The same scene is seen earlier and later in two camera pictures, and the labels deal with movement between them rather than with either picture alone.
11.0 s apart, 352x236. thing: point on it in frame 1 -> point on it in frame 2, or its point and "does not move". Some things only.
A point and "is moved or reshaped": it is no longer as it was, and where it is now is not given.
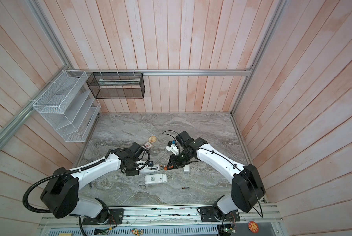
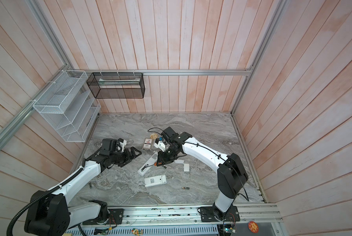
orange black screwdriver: [165, 168] -> [155, 164]
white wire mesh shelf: [69, 106] does not move
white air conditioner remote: [156, 179] does not move
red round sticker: [253, 226] does not move
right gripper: [175, 163] -> [163, 160]
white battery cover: [187, 168] does not move
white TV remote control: [148, 169] is moved or reshaped
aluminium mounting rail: [172, 216] does not move
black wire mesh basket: [117, 85] does not move
